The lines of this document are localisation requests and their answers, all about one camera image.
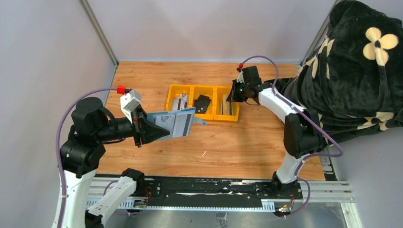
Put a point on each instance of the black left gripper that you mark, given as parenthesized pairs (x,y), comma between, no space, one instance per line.
(148,129)

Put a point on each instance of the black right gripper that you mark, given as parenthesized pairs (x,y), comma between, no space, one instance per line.
(233,96)

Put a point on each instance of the blue leather card holder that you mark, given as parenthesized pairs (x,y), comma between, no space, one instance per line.
(178,123)

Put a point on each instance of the black VIP credit card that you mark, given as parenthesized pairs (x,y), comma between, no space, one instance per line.
(202,103)

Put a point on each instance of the grey white credit card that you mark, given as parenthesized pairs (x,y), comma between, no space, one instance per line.
(175,105)

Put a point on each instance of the white striped credit card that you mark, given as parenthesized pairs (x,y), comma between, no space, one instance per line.
(183,101)

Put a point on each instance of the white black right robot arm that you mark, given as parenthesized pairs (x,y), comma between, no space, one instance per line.
(302,135)

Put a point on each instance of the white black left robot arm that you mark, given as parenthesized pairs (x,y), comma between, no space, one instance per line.
(93,127)

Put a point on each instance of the gold striped card in tray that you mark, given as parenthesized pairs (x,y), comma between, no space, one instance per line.
(227,108)

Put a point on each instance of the yellow plastic compartment tray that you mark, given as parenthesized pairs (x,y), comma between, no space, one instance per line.
(214,92)

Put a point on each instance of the black floral fleece blanket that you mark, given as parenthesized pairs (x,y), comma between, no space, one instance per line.
(354,80)

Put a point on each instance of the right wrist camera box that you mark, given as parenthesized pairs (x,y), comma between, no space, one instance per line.
(240,78)

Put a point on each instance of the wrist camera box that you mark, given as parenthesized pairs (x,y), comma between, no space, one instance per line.
(129,100)
(240,78)

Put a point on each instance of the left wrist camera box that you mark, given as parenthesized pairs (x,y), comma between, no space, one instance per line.
(129,100)

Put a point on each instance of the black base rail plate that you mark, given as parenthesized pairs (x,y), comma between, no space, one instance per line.
(202,193)

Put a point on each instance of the aluminium frame post right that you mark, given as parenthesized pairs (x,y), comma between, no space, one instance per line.
(316,41)

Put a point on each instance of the aluminium frame post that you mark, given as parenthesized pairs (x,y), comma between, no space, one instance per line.
(98,30)
(316,41)

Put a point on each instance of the aluminium frame post left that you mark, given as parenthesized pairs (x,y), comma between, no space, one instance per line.
(98,30)

